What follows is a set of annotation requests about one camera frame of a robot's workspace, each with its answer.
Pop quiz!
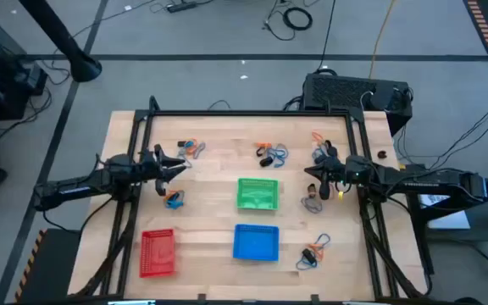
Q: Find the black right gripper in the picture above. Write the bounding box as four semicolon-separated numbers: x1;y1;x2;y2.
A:
304;146;375;200

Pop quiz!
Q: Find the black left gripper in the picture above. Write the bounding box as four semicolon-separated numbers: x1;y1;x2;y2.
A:
136;143;188;197

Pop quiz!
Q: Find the green plastic basket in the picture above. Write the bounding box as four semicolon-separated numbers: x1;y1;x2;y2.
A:
236;177;280;211

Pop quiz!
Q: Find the black computer tower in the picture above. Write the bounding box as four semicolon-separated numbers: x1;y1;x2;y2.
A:
301;72;413;136

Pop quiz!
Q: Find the red plastic basket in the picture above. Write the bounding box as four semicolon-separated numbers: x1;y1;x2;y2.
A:
139;228;176;279

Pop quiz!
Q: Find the blue plastic basket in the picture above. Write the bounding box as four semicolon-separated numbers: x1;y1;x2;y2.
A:
231;223;280;263

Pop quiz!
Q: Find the white printed paper sheet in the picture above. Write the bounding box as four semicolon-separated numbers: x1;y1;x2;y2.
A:
417;192;472;230

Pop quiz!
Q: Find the black power strip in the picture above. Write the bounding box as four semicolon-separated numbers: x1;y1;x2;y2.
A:
166;1;198;14

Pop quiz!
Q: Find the black pole stand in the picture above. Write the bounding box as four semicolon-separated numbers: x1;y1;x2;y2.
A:
17;0;103;84

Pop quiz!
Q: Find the black cable loop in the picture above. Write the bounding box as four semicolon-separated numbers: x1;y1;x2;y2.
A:
207;99;232;112

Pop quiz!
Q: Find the black floor cable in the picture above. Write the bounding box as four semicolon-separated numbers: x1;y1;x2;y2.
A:
428;97;488;170
315;0;338;73

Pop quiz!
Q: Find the yellow floor cable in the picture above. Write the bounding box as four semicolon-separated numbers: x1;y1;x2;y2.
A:
369;0;397;80

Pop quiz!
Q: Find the coiled black cable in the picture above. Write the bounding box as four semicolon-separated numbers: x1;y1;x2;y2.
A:
281;6;314;31

